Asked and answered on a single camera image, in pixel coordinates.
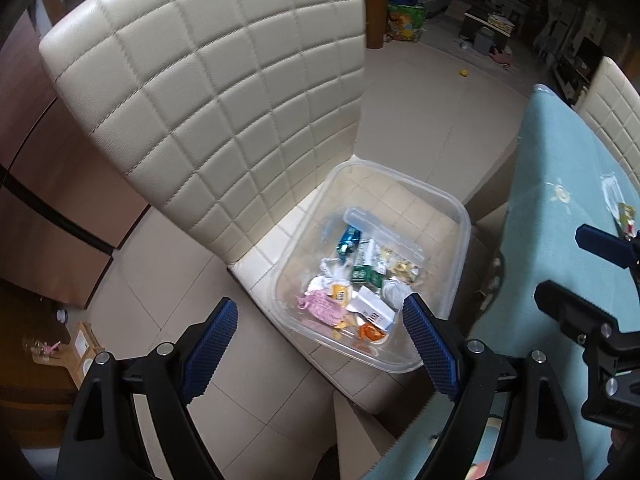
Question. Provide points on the wooden desk panel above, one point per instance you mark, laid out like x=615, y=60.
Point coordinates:
x=375, y=0

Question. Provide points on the clear plastic container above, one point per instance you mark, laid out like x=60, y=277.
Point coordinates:
x=450, y=240

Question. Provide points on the orange wrapper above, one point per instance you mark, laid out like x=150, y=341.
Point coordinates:
x=371, y=332

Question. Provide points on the round white wrapper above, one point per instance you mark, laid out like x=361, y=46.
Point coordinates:
x=397, y=294

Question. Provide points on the light blue tablecloth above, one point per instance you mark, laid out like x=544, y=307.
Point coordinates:
x=550, y=240

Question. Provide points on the green white carton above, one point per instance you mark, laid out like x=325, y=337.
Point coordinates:
x=362, y=270

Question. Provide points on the cream quilted leather chair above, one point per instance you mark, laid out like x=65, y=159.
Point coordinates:
x=200, y=85
x=612, y=110

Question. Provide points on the colourful printed bag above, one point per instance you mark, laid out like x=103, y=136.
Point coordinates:
x=406, y=22

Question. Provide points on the blue foil wrapper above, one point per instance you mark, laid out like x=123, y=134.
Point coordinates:
x=350, y=240

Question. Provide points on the pink paper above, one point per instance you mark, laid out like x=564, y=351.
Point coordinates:
x=322, y=307

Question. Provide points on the small round white object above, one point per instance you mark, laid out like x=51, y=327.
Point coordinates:
x=61, y=316

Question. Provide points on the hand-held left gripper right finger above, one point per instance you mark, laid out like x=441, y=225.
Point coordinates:
x=430, y=350

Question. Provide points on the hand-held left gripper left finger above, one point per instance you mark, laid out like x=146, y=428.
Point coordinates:
x=210, y=355

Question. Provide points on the brown wooden cabinet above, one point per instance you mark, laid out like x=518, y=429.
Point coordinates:
x=50, y=185

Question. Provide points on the dark low table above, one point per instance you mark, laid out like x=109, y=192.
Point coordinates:
x=482, y=30

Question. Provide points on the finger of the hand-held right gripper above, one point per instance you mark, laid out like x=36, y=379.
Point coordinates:
x=575, y=307
x=602, y=245

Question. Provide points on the red yellow snack wrapper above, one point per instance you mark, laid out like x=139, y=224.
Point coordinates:
x=629, y=217

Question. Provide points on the wooden board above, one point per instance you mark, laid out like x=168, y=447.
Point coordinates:
x=85, y=355

